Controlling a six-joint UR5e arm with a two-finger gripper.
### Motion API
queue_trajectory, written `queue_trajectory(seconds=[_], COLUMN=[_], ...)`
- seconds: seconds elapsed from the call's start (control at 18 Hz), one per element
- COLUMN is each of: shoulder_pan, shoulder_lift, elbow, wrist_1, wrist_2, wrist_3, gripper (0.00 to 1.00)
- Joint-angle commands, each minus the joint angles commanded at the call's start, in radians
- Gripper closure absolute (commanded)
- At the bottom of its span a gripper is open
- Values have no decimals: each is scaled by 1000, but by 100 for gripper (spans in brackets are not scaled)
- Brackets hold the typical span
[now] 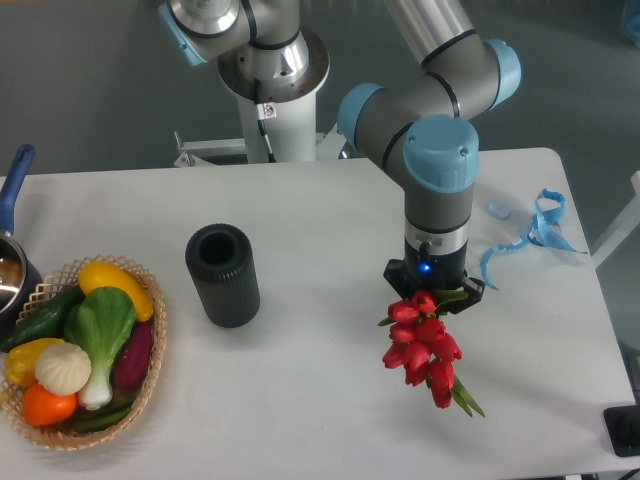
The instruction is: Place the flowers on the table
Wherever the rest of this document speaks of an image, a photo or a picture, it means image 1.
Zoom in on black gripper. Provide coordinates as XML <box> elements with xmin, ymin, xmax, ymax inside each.
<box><xmin>383</xmin><ymin>233</ymin><xmax>485</xmax><ymax>314</ymax></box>

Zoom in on red tulip bouquet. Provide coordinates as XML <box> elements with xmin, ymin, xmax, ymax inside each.
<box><xmin>378</xmin><ymin>289</ymin><xmax>485</xmax><ymax>416</ymax></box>

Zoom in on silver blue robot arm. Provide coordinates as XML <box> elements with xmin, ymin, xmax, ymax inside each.
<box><xmin>158</xmin><ymin>1</ymin><xmax>521</xmax><ymax>313</ymax></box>

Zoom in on small pale blue cap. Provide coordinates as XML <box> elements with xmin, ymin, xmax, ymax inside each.
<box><xmin>486</xmin><ymin>201</ymin><xmax>512</xmax><ymax>220</ymax></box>

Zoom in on blue ribbon strip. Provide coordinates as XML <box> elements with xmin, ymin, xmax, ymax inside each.
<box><xmin>479</xmin><ymin>189</ymin><xmax>587</xmax><ymax>290</ymax></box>

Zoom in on black ribbed vase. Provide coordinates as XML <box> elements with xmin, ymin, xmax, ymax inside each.
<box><xmin>185</xmin><ymin>223</ymin><xmax>260</xmax><ymax>328</ymax></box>

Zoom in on black device at edge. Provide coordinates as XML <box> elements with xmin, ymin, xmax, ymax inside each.
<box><xmin>603</xmin><ymin>405</ymin><xmax>639</xmax><ymax>458</ymax></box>

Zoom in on purple sweet potato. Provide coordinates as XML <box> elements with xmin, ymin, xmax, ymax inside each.
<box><xmin>112</xmin><ymin>322</ymin><xmax>153</xmax><ymax>390</ymax></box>

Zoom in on green bok choy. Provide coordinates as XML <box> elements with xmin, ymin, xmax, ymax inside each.
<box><xmin>63</xmin><ymin>287</ymin><xmax>136</xmax><ymax>411</ymax></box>

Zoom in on woven wicker basket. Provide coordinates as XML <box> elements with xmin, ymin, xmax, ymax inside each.
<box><xmin>1</xmin><ymin>254</ymin><xmax>168</xmax><ymax>451</ymax></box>

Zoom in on green bean pods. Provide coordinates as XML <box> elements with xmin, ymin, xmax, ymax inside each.
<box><xmin>70</xmin><ymin>399</ymin><xmax>134</xmax><ymax>434</ymax></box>

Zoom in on white steamed bun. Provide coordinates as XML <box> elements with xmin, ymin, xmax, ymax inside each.
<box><xmin>34</xmin><ymin>342</ymin><xmax>92</xmax><ymax>396</ymax></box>

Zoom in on green cucumber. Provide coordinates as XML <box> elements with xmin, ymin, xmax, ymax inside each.
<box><xmin>1</xmin><ymin>285</ymin><xmax>84</xmax><ymax>353</ymax></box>

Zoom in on orange tangerine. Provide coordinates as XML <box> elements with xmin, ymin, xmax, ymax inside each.
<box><xmin>21</xmin><ymin>383</ymin><xmax>78</xmax><ymax>427</ymax></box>

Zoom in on yellow bell pepper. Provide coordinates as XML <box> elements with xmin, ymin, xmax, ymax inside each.
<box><xmin>4</xmin><ymin>338</ymin><xmax>63</xmax><ymax>388</ymax></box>

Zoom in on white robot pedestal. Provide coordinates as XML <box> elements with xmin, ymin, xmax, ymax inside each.
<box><xmin>172</xmin><ymin>29</ymin><xmax>351</xmax><ymax>168</ymax></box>

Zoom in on white frame at right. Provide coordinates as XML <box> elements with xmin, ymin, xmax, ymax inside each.
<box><xmin>591</xmin><ymin>171</ymin><xmax>639</xmax><ymax>269</ymax></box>

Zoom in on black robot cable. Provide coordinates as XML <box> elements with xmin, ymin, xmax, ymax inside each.
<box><xmin>251</xmin><ymin>78</ymin><xmax>278</xmax><ymax>164</ymax></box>

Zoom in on blue handled saucepan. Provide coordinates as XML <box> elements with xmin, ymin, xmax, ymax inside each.
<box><xmin>1</xmin><ymin>144</ymin><xmax>42</xmax><ymax>340</ymax></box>

